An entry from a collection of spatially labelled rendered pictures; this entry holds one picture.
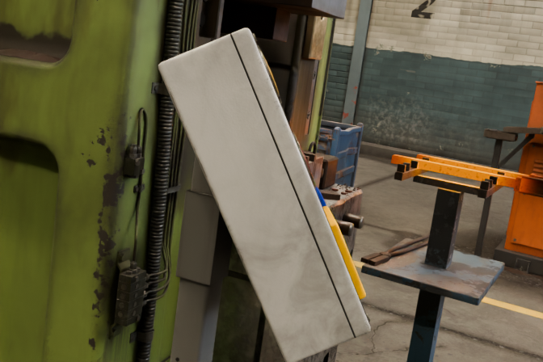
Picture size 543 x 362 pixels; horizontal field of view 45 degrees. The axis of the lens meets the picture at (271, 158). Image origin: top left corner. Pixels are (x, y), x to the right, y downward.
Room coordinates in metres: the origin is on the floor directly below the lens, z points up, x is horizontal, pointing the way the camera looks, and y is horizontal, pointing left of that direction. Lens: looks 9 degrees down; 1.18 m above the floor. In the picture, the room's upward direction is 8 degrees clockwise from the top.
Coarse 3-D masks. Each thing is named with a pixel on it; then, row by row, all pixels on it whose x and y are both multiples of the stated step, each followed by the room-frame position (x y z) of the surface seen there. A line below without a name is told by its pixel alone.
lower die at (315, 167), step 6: (306, 156) 1.26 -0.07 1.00; (318, 156) 1.34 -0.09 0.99; (312, 162) 1.28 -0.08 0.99; (318, 162) 1.32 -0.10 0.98; (312, 168) 1.29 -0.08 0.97; (318, 168) 1.33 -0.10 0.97; (312, 174) 1.29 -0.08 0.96; (318, 174) 1.33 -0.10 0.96; (318, 180) 1.34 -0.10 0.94; (318, 186) 1.35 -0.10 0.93
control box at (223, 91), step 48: (240, 48) 0.53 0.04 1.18; (192, 96) 0.53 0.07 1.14; (240, 96) 0.53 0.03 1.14; (192, 144) 0.53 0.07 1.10; (240, 144) 0.53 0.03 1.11; (288, 144) 0.54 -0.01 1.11; (240, 192) 0.54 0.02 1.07; (288, 192) 0.54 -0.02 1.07; (240, 240) 0.54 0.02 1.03; (288, 240) 0.54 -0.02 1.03; (288, 288) 0.54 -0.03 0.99; (336, 288) 0.54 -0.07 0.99; (288, 336) 0.54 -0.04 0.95; (336, 336) 0.54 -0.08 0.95
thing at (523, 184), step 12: (396, 156) 1.82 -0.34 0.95; (420, 168) 1.78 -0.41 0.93; (432, 168) 1.77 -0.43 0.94; (444, 168) 1.76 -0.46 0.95; (456, 168) 1.74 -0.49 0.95; (480, 180) 1.71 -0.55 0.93; (504, 180) 1.69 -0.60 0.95; (516, 180) 1.67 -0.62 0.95; (528, 180) 1.67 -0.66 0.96; (540, 180) 1.65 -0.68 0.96; (528, 192) 1.67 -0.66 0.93; (540, 192) 1.66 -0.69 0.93
